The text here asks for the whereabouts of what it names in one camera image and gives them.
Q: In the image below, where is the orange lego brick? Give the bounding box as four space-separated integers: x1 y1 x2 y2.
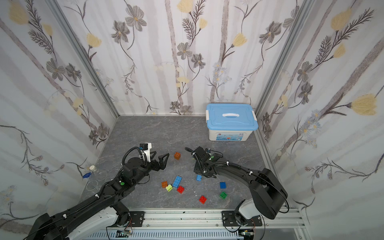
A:
174 152 181 160

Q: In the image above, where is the red lego brick front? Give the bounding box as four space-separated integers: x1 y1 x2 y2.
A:
199 196 207 204

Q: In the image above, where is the red lego brick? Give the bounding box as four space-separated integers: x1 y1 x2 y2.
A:
177 186 185 194
199 196 207 204

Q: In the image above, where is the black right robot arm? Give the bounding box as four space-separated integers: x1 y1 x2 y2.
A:
185 147 288 220

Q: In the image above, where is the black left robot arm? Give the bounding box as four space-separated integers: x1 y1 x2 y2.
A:
26 144 170 240

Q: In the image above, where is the light blue long lego brick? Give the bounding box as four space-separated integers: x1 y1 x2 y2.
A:
172 176 182 189

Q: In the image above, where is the blue small lego brick right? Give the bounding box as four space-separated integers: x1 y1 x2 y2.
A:
220 182 227 189

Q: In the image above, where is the lime green lego brick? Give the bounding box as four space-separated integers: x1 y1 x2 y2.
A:
166 185 173 192

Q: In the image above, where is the red lego brick left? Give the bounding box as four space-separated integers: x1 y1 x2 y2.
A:
177 186 185 194

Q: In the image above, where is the clear bottle white cap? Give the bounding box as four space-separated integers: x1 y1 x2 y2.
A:
89 165 108 181

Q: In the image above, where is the clear bottle blue cap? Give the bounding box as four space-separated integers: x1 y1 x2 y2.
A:
83 172 99 191

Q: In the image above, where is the blue lid storage box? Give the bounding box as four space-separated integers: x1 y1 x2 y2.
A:
206 103 259 142

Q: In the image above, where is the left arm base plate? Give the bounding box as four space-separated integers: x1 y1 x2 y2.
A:
115 211 145 227

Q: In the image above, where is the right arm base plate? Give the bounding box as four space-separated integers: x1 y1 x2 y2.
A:
221 211 263 227

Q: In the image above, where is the white perforated cable tray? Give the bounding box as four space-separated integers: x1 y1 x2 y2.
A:
86 229 244 240

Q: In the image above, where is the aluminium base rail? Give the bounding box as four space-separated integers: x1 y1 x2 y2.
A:
128 208 305 232

